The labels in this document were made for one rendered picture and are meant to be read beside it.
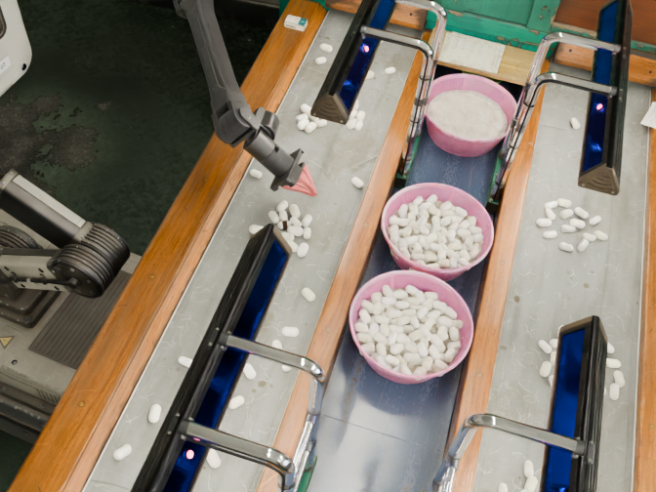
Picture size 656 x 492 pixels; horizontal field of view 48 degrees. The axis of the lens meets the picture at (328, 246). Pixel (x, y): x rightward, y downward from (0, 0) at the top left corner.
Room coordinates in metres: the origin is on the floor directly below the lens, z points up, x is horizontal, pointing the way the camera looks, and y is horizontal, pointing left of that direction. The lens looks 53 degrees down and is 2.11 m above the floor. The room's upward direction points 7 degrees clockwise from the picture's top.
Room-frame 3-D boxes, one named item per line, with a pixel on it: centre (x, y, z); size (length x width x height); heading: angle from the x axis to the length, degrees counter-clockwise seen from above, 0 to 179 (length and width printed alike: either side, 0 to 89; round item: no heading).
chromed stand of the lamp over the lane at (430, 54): (1.42, -0.11, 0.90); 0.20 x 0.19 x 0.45; 169
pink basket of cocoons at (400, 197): (1.13, -0.25, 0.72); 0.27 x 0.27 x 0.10
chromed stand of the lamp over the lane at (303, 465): (0.47, 0.08, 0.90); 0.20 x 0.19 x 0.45; 169
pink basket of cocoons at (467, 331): (0.85, -0.20, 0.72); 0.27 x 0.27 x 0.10
